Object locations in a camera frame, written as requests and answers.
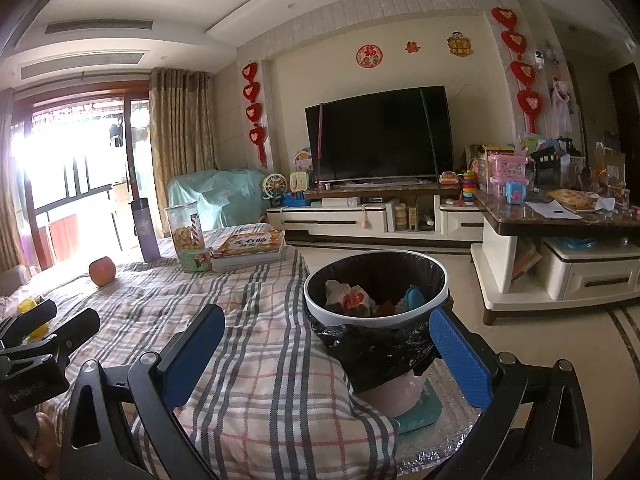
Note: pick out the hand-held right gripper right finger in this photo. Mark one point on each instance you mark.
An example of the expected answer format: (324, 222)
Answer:
(460, 355)

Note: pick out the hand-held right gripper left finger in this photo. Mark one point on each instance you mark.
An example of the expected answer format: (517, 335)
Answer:
(195, 355)

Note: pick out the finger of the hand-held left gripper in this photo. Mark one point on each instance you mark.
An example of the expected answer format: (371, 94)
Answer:
(30, 317)
(65, 332)

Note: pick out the teal plastic piece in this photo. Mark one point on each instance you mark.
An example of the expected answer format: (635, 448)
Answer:
(415, 297)

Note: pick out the white ribbed foam piece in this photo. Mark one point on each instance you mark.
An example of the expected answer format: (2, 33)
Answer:
(400, 306)

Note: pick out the white rimmed trash bin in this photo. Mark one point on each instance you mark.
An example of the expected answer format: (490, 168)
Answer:
(380, 350)

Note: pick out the orange wrapper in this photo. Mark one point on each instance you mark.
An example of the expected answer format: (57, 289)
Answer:
(385, 308)

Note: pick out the yellow plastic container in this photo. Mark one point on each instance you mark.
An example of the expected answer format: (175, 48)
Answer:
(29, 304)

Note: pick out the plaid blanket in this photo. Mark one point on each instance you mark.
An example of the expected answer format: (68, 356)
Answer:
(260, 360)

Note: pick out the teal stand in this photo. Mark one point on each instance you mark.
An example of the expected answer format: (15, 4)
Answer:
(422, 410)

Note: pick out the red apple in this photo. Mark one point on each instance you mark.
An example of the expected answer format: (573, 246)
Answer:
(102, 271)

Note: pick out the green snack box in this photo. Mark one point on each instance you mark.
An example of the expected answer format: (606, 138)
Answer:
(195, 261)

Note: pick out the white paged book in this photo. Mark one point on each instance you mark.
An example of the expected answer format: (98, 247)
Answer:
(250, 262)

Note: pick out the marble top side table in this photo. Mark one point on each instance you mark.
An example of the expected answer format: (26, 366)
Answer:
(500, 250)

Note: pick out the clear cookie jar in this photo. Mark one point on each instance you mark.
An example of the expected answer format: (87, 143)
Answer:
(185, 232)

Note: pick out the purple water bottle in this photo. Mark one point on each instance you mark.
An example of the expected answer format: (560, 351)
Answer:
(146, 232)

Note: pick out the brown curtain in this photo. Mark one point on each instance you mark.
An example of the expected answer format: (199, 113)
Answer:
(10, 185)

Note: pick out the balcony sliding door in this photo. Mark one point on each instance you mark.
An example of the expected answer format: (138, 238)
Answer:
(75, 170)

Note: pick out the teal covered armchair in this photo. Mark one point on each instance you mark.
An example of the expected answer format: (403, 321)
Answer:
(215, 195)

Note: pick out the blue toy box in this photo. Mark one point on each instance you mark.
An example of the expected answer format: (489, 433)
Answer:
(515, 192)

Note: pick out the white paper sheet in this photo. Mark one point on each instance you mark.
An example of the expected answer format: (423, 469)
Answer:
(552, 209)

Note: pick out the white television cabinet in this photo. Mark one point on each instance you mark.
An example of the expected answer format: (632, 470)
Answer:
(340, 220)

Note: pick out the small white desk fan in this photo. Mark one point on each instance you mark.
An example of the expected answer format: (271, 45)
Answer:
(273, 187)

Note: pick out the pink plastic box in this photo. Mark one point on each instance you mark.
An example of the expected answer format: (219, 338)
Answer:
(507, 172)

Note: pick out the yellow printed tray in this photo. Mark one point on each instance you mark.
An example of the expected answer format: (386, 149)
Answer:
(570, 199)

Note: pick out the beige curtain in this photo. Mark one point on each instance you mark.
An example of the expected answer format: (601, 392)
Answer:
(182, 150)

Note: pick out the colourful toy sign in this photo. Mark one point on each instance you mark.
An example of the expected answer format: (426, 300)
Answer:
(303, 159)

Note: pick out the black television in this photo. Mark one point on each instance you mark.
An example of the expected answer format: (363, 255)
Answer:
(380, 135)

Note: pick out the dark wooden door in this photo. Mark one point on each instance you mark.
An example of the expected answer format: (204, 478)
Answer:
(625, 110)

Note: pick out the ceiling air vent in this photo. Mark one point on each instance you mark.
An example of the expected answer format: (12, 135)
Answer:
(100, 26)

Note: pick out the yellow cartoon wall sticker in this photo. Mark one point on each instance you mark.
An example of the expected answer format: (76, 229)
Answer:
(459, 44)

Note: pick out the small red wall sticker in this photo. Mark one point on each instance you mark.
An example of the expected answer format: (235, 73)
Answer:
(411, 47)

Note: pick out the round red wall decoration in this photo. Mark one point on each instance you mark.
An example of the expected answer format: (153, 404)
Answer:
(369, 56)

